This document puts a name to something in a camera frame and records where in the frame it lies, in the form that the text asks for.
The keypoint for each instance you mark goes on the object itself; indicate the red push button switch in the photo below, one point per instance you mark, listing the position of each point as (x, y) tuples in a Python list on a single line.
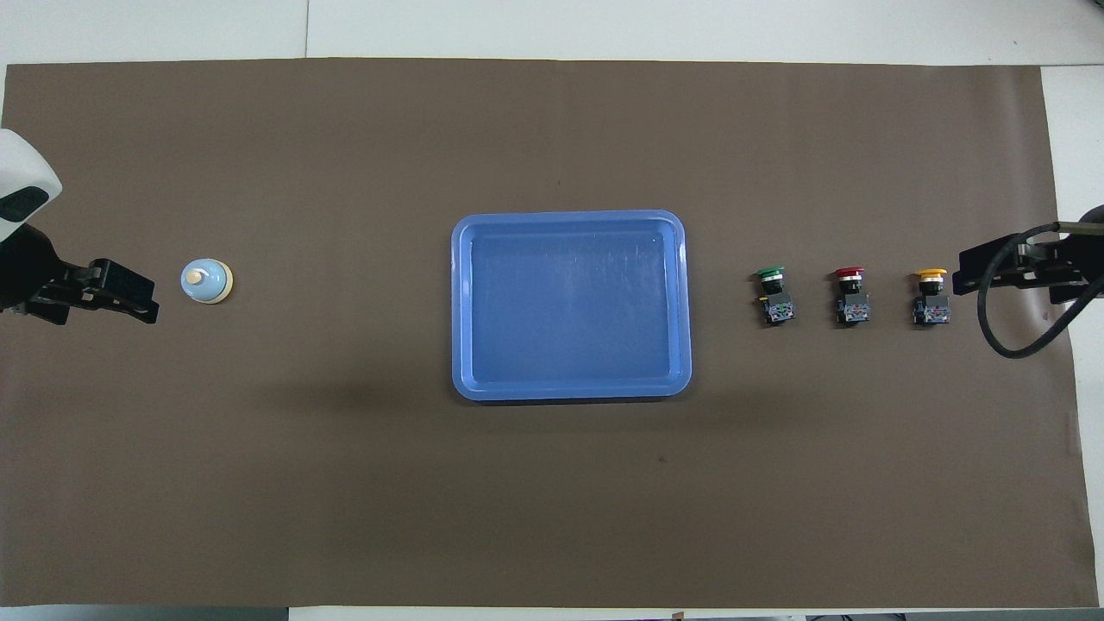
[(852, 306)]

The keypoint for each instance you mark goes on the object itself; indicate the blue plastic tray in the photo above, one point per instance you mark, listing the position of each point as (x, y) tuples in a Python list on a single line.
[(569, 306)]

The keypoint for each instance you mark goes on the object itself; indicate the green push button switch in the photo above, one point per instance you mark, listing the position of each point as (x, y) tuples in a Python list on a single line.
[(776, 306)]

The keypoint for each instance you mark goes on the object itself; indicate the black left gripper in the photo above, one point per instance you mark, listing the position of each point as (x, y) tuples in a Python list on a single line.
[(52, 276)]

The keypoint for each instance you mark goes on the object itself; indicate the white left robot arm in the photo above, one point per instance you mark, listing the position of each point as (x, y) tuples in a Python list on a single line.
[(21, 168)]

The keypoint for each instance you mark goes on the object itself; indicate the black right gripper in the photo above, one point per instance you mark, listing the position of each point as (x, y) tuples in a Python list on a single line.
[(1026, 259)]

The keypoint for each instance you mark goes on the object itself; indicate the yellow push button switch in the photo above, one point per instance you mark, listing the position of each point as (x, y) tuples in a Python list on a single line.
[(931, 306)]

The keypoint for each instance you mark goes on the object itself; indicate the light blue desk bell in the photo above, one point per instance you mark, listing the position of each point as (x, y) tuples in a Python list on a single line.
[(205, 283)]

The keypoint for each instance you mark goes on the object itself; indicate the brown table mat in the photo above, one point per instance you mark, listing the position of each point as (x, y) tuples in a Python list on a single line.
[(552, 500)]

